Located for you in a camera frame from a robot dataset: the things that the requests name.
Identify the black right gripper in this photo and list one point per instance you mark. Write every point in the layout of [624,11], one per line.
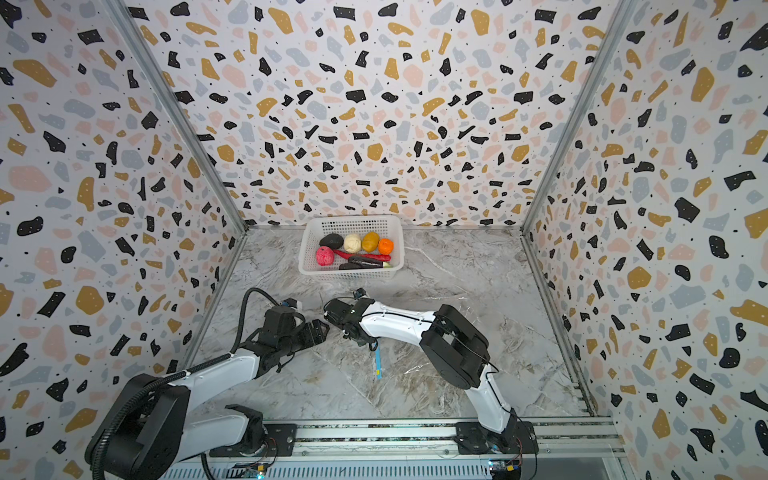
[342,308]

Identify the yellow toy lemon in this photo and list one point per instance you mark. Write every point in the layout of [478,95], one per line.
[370,242]

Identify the orange toy fruit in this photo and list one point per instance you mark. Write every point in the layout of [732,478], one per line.
[385,246]

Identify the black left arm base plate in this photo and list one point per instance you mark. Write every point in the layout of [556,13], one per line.
[262,442]

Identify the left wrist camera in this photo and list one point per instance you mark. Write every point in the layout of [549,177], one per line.
[292,303]

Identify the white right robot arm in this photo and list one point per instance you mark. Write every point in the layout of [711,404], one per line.
[446,324]

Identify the pink toy fruit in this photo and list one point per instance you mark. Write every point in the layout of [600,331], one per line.
[324,256]

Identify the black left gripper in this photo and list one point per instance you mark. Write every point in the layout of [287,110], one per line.
[318,335]

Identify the aluminium left corner post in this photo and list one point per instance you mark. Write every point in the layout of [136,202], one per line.
[120,16]

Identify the dark avocado toy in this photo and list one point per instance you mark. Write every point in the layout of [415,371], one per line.
[332,241]

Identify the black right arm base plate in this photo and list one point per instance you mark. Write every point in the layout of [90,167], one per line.
[518,438]

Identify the aluminium corner post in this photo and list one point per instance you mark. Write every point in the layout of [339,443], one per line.
[120,16]
[616,26]

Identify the clear zip top bag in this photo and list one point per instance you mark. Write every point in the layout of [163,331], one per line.
[420,366]

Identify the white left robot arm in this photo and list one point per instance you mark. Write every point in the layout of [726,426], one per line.
[147,430]

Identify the aluminium front rail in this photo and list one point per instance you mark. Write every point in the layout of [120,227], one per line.
[569,448]

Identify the red toy chili pepper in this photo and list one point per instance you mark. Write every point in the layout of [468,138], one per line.
[373,258]

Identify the white plastic basket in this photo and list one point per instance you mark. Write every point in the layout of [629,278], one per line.
[386,226]

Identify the aluminium right corner post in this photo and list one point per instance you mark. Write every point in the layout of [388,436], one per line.
[616,26]

